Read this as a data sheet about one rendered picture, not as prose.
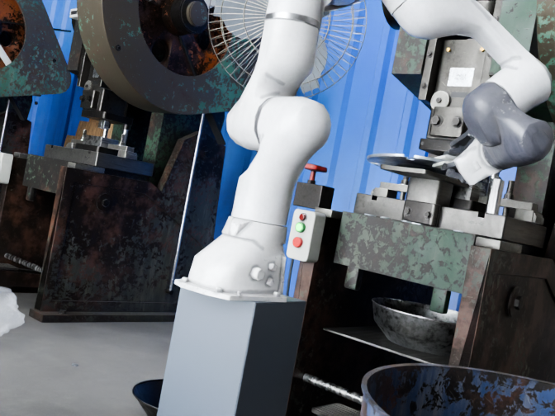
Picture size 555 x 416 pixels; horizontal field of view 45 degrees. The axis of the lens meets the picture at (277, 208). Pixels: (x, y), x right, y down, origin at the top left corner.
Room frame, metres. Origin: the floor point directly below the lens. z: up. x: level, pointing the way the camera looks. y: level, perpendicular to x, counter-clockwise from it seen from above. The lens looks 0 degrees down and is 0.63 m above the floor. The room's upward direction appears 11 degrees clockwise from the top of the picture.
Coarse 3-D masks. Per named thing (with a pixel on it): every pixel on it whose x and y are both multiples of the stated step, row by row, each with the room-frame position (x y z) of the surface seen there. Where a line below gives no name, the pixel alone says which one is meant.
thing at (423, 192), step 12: (384, 168) 1.71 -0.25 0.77; (396, 168) 1.69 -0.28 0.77; (408, 168) 1.67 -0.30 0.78; (420, 180) 1.78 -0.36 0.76; (432, 180) 1.76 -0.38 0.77; (444, 180) 1.71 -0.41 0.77; (456, 180) 1.76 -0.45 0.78; (408, 192) 1.80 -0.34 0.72; (420, 192) 1.77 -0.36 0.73; (432, 192) 1.75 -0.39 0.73; (444, 192) 1.76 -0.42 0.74; (408, 204) 1.79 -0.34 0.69; (420, 204) 1.77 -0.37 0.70; (432, 204) 1.75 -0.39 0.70; (444, 204) 1.77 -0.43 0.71; (408, 216) 1.79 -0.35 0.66; (420, 216) 1.76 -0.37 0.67; (432, 216) 1.74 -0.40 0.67
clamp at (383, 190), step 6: (402, 180) 2.00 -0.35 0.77; (384, 186) 2.03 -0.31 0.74; (390, 186) 2.02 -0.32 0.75; (396, 186) 2.01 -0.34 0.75; (402, 186) 1.99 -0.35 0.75; (372, 192) 2.04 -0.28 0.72; (378, 192) 2.03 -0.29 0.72; (384, 192) 2.02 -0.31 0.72; (390, 192) 2.02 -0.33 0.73; (396, 192) 2.05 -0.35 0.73; (402, 192) 2.00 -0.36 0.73; (402, 198) 2.00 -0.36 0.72
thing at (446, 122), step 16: (448, 48) 1.87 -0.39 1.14; (464, 48) 1.85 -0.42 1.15; (480, 48) 1.82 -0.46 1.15; (448, 64) 1.87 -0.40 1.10; (464, 64) 1.84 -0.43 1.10; (480, 64) 1.81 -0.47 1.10; (448, 80) 1.86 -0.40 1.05; (464, 80) 1.83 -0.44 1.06; (480, 80) 1.81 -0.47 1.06; (448, 96) 1.85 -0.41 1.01; (464, 96) 1.83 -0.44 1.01; (432, 112) 1.89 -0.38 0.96; (448, 112) 1.82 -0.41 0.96; (432, 128) 1.85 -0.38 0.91; (448, 128) 1.81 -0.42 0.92; (464, 128) 1.79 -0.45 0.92
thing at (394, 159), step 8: (368, 160) 1.77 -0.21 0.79; (376, 160) 1.75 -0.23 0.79; (384, 160) 1.73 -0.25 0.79; (392, 160) 1.70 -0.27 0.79; (400, 160) 1.68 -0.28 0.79; (408, 160) 1.66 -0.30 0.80; (416, 160) 1.64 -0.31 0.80; (424, 160) 1.62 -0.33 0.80; (432, 160) 1.61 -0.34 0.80; (440, 160) 1.61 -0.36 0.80; (424, 168) 1.79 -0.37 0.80; (432, 168) 1.77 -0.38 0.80; (440, 168) 1.75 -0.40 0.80
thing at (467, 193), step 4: (456, 188) 1.85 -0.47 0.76; (460, 188) 1.84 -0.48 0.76; (464, 188) 1.83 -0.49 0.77; (468, 188) 1.83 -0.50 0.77; (472, 188) 1.83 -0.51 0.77; (476, 188) 1.84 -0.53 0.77; (480, 188) 1.86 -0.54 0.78; (452, 192) 1.86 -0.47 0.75; (456, 192) 1.85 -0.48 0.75; (460, 192) 1.84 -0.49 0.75; (464, 192) 1.83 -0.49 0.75; (468, 192) 1.83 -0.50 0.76; (472, 192) 1.83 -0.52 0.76; (476, 192) 1.85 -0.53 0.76; (480, 192) 1.87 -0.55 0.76; (484, 192) 1.89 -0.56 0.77; (452, 196) 1.85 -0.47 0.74; (456, 196) 1.85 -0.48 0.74; (460, 196) 1.84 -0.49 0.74; (464, 196) 1.83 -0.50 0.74; (468, 196) 1.82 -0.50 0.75; (472, 196) 1.83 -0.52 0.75; (476, 196) 1.85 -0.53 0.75; (472, 200) 1.84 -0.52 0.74; (476, 200) 1.85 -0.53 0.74
